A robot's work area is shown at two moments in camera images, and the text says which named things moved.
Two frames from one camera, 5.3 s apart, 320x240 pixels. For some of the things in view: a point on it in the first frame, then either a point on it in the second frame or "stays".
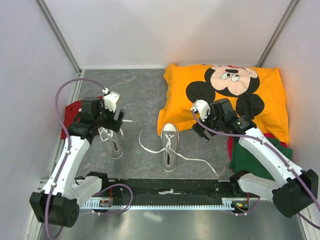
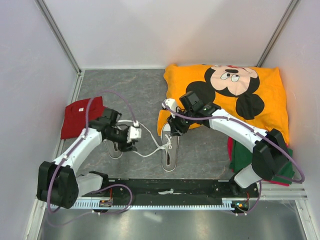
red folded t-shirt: [72, 114] stays
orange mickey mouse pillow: [257, 92] stays
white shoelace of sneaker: [168, 147] -> [167, 146]
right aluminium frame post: [284, 21] stays
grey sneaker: [169, 142] stays
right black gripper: [199, 130] -> [176, 129]
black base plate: [171, 188] stays
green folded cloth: [242, 161] stays
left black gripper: [113, 123] -> [125, 146]
